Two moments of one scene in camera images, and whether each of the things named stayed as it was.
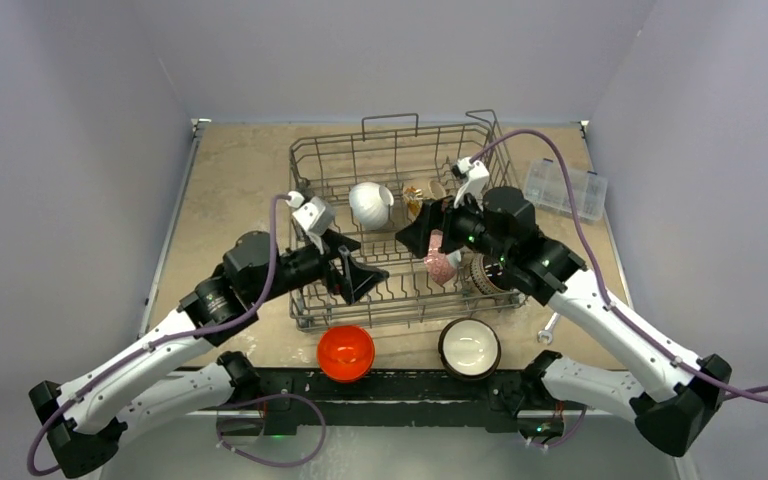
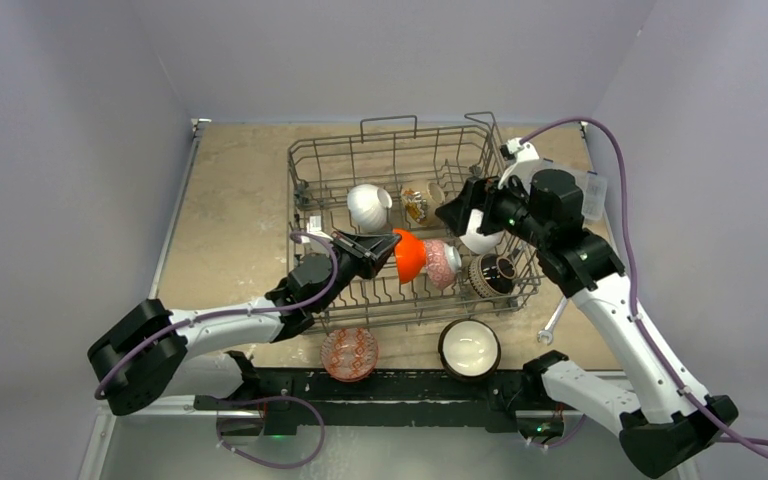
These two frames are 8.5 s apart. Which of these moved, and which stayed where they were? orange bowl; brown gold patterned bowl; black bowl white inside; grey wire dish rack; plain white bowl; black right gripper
Moved: black right gripper; orange bowl
Stayed: brown gold patterned bowl; black bowl white inside; grey wire dish rack; plain white bowl
